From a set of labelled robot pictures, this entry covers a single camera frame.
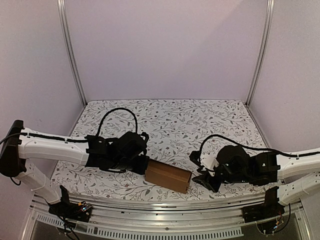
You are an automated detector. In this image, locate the brown cardboard box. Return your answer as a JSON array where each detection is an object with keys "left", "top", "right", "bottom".
[{"left": 145, "top": 160, "right": 192, "bottom": 194}]

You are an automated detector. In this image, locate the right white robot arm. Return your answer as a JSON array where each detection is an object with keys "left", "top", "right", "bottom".
[{"left": 189, "top": 145, "right": 320, "bottom": 193}]

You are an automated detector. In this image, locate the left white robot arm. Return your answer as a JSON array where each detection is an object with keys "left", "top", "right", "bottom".
[{"left": 0, "top": 120, "right": 150, "bottom": 217}]

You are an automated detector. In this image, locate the floral patterned table mat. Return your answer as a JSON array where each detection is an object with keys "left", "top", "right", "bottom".
[{"left": 51, "top": 99, "right": 269, "bottom": 202}]

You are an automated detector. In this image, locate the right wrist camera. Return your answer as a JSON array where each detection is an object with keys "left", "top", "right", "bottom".
[{"left": 189, "top": 151, "right": 220, "bottom": 173}]

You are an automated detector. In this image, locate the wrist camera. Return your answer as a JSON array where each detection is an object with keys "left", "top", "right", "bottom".
[
  {"left": 189, "top": 151, "right": 220, "bottom": 173},
  {"left": 140, "top": 132, "right": 150, "bottom": 149}
]

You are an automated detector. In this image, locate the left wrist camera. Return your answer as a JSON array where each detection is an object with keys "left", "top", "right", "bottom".
[{"left": 140, "top": 132, "right": 150, "bottom": 149}]

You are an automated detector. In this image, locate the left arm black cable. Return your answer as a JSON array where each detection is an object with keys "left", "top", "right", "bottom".
[{"left": 96, "top": 107, "right": 139, "bottom": 138}]

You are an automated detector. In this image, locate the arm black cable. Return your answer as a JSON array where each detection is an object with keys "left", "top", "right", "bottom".
[
  {"left": 96, "top": 107, "right": 139, "bottom": 138},
  {"left": 198, "top": 134, "right": 320, "bottom": 159}
]

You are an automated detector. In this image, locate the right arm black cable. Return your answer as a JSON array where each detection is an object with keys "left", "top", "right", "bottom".
[{"left": 198, "top": 134, "right": 320, "bottom": 159}]

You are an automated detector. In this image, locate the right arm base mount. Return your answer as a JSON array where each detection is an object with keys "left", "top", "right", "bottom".
[{"left": 241, "top": 186, "right": 285, "bottom": 223}]

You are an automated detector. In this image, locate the aluminium front rail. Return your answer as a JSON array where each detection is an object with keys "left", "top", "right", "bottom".
[{"left": 21, "top": 193, "right": 313, "bottom": 240}]

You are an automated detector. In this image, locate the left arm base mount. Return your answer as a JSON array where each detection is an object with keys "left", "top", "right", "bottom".
[{"left": 48, "top": 185, "right": 93, "bottom": 223}]

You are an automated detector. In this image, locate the right aluminium frame post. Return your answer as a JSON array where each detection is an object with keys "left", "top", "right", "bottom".
[{"left": 245, "top": 0, "right": 275, "bottom": 108}]

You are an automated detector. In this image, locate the aluminium frame post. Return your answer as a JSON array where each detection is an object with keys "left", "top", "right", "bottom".
[
  {"left": 245, "top": 0, "right": 275, "bottom": 108},
  {"left": 57, "top": 0, "right": 88, "bottom": 107}
]

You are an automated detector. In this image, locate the left aluminium frame post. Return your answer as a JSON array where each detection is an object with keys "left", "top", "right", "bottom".
[{"left": 57, "top": 0, "right": 88, "bottom": 107}]

